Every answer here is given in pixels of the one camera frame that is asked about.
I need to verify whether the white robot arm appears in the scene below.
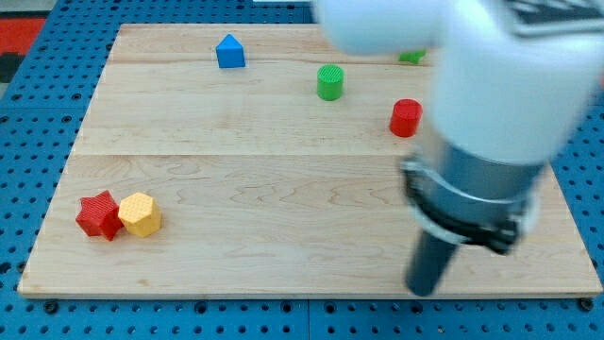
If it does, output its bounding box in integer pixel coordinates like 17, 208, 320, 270
313, 0, 603, 255

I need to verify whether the wooden board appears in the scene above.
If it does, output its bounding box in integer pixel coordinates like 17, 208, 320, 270
16, 23, 604, 300

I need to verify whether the green cylinder block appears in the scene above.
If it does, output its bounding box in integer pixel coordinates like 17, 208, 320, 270
316, 64, 344, 101

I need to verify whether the red cylinder block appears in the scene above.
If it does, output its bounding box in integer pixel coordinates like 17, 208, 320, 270
389, 98, 423, 138

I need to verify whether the blue house-shaped block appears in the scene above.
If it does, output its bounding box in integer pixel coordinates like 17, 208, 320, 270
215, 34, 246, 69

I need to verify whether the green star block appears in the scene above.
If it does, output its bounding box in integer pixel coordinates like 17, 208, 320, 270
398, 49, 427, 64

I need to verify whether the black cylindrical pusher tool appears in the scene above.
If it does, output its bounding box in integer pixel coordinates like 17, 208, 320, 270
405, 231, 458, 297

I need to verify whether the yellow hexagon block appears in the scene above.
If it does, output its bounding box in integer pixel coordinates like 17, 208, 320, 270
118, 193, 161, 238

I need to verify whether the red star block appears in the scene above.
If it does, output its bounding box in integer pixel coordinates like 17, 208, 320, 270
75, 190, 124, 241

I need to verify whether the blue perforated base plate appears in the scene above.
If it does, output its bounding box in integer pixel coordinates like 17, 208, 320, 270
1, 1, 603, 339

